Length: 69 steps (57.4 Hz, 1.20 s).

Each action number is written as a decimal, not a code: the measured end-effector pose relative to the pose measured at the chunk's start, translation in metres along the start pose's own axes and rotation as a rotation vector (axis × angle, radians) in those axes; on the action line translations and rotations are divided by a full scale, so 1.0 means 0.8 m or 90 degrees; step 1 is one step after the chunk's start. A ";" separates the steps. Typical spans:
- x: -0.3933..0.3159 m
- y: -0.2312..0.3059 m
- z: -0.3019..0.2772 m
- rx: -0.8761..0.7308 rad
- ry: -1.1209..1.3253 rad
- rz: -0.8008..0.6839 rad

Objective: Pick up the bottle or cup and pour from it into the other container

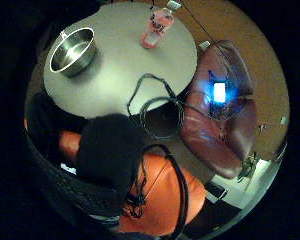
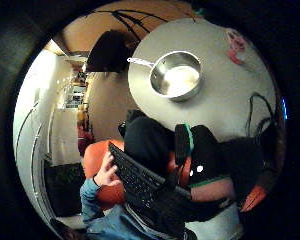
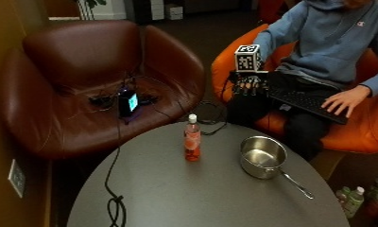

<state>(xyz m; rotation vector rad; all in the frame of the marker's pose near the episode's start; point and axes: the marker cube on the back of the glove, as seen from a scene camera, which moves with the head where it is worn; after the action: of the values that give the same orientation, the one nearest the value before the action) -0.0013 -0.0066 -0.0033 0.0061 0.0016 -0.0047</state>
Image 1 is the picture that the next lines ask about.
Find the person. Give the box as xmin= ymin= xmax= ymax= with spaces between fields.
xmin=58 ymin=129 xmax=208 ymax=238

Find steel bowl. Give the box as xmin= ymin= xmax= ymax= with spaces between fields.
xmin=49 ymin=26 xmax=99 ymax=79

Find maroon leather armchair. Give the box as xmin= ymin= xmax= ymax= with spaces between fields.
xmin=180 ymin=39 xmax=259 ymax=180

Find glowing screen device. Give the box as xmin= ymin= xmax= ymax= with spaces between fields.
xmin=212 ymin=81 xmax=228 ymax=105

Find pink plastic bottle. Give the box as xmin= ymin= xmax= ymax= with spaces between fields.
xmin=140 ymin=0 xmax=183 ymax=50

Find green potted plant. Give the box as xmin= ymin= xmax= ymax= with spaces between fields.
xmin=237 ymin=152 xmax=260 ymax=183

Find small white box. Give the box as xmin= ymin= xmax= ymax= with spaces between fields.
xmin=198 ymin=40 xmax=212 ymax=52

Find black cable coil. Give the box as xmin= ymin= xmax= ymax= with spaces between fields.
xmin=126 ymin=72 xmax=187 ymax=141

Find thick black glove cable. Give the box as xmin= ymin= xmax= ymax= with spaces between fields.
xmin=141 ymin=143 xmax=190 ymax=240

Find thin black cable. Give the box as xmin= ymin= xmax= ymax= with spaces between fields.
xmin=180 ymin=0 xmax=226 ymax=51

